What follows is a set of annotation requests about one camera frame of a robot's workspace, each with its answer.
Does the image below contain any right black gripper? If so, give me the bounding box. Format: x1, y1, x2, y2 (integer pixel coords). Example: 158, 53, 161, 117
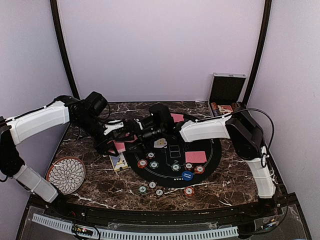
115, 123, 165, 155

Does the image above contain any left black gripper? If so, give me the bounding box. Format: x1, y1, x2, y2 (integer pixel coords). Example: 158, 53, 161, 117
74, 114, 119, 157

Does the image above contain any red playing card deck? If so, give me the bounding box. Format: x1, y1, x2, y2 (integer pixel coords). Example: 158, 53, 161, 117
114, 141, 126, 153

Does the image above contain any three of diamonds card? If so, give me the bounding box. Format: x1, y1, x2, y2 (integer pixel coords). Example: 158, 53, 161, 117
153, 138, 168, 149

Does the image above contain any red card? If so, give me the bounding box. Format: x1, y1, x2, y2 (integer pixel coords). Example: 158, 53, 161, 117
170, 113, 185, 123
122, 133, 138, 143
185, 151, 207, 164

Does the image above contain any green poker chip stack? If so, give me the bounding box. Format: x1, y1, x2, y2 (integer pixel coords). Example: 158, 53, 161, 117
138, 185, 148, 195

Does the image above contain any blue small blind button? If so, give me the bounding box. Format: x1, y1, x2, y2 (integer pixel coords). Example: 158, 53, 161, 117
181, 170, 194, 181

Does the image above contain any red poker chip stack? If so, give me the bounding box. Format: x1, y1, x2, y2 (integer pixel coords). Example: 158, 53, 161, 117
183, 186, 195, 197

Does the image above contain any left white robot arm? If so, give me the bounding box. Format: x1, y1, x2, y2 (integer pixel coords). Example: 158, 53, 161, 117
0, 91, 124, 218

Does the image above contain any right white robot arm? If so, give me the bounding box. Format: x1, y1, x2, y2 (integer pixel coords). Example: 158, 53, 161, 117
125, 104, 276, 217

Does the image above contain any yellow playing card box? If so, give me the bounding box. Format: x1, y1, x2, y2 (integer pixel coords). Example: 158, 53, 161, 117
109, 153, 129, 172

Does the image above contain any round black poker mat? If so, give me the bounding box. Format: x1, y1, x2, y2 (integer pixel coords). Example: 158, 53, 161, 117
124, 112, 223, 188

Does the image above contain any floral ceramic plate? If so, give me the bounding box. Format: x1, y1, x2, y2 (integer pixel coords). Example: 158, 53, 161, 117
46, 156, 86, 195

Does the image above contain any aluminium poker chip case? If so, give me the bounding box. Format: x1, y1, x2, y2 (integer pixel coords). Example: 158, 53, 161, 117
207, 73, 247, 117

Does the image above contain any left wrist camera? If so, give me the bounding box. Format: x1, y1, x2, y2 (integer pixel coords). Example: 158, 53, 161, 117
103, 120, 124, 136

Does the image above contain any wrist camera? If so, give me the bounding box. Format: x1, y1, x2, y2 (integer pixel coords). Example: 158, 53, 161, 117
103, 120, 124, 136
142, 103, 175, 134

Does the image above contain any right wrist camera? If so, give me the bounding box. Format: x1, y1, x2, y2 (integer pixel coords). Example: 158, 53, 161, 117
142, 103, 175, 134

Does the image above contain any white slotted cable duct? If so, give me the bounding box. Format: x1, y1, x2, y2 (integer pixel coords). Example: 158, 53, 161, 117
31, 213, 239, 240

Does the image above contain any left black frame post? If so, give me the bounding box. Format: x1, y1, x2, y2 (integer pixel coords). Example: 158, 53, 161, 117
49, 0, 80, 99

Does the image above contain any black frame post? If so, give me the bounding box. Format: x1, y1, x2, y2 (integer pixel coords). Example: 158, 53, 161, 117
242, 0, 273, 106
49, 0, 80, 99

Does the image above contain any right black frame post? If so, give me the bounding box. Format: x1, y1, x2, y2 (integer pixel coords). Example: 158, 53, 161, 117
242, 0, 273, 106

